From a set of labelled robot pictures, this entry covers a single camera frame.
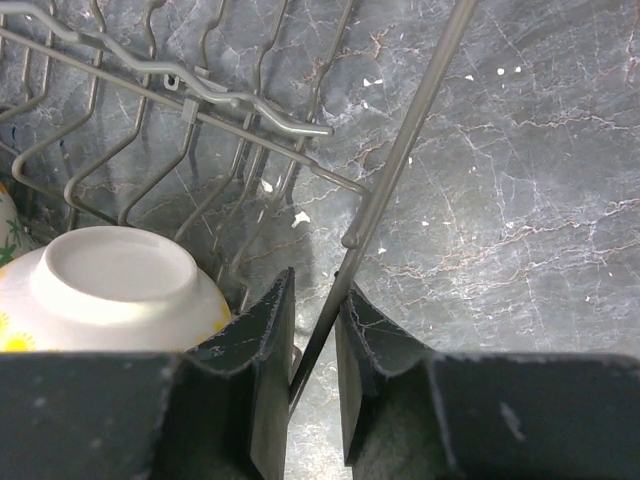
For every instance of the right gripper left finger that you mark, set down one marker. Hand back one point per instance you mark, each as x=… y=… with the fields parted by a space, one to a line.
x=228 y=409

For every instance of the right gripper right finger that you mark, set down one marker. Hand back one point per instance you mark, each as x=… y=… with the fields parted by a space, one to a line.
x=390 y=428

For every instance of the yellow rim blue pattern bowl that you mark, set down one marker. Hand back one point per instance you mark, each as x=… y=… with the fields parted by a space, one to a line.
x=108 y=288

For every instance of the grey wire dish rack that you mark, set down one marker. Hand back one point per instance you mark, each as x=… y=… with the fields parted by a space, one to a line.
x=140 y=118

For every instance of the orange flower leaf bowl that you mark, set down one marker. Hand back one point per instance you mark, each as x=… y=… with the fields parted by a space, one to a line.
x=13 y=240

